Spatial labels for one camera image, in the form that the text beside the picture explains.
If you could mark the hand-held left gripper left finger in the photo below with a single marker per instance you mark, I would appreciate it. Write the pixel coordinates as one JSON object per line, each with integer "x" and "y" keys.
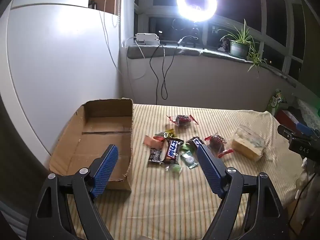
{"x": 107, "y": 167}

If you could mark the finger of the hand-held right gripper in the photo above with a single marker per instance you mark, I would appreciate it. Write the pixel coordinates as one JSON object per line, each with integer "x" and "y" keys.
{"x": 285, "y": 131}
{"x": 303, "y": 128}

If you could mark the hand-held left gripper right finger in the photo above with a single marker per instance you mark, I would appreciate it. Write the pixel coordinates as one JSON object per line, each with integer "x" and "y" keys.
{"x": 208, "y": 166}

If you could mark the white and green packet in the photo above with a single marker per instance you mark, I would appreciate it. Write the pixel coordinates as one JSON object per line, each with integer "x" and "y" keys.
{"x": 190, "y": 160}

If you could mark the red-ended dark candy packet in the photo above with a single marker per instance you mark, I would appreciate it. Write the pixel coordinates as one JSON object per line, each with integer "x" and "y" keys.
{"x": 215, "y": 143}
{"x": 182, "y": 120}

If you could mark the cardboard box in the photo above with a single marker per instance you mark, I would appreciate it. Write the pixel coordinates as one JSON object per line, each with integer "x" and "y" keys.
{"x": 100, "y": 140}

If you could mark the brown chocolate bar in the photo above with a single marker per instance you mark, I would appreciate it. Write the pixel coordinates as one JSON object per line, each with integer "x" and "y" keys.
{"x": 172, "y": 151}
{"x": 193, "y": 141}

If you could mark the person's right hand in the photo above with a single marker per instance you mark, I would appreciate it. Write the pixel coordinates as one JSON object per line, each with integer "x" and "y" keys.
{"x": 303, "y": 172}

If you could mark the red box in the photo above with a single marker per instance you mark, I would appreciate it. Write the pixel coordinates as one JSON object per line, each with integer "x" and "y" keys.
{"x": 287, "y": 117}

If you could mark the small green candy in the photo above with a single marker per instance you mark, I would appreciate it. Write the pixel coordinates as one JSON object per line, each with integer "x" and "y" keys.
{"x": 185, "y": 147}

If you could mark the green snack bag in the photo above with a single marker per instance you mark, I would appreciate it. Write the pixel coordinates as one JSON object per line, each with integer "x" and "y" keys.
{"x": 276, "y": 101}

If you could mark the small black snack packet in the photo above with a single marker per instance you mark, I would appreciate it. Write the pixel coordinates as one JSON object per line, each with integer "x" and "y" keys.
{"x": 155, "y": 156}

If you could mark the yellow candy packet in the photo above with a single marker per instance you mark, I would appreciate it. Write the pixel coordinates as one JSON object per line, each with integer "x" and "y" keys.
{"x": 170, "y": 132}

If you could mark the pink snack packet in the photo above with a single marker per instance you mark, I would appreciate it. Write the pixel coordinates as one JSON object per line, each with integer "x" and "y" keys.
{"x": 152, "y": 141}

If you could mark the multicoloured candy packet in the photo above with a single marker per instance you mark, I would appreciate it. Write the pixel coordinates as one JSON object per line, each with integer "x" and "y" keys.
{"x": 160, "y": 136}

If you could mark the striped yellow blanket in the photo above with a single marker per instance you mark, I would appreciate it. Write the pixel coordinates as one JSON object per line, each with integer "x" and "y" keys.
{"x": 162, "y": 205}

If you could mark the potted spider plant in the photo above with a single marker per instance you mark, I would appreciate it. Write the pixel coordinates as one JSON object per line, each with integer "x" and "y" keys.
{"x": 238, "y": 47}

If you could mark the small figurine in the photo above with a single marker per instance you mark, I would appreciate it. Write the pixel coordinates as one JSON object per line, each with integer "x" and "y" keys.
{"x": 225, "y": 43}

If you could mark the white wardrobe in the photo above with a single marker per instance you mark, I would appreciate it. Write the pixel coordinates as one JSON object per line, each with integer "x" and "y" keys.
{"x": 62, "y": 67}

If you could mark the black light tripod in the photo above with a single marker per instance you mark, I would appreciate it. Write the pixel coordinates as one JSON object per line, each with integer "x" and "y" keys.
{"x": 195, "y": 33}

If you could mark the white plastic device box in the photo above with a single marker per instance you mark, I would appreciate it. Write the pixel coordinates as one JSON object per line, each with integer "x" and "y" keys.
{"x": 146, "y": 38}

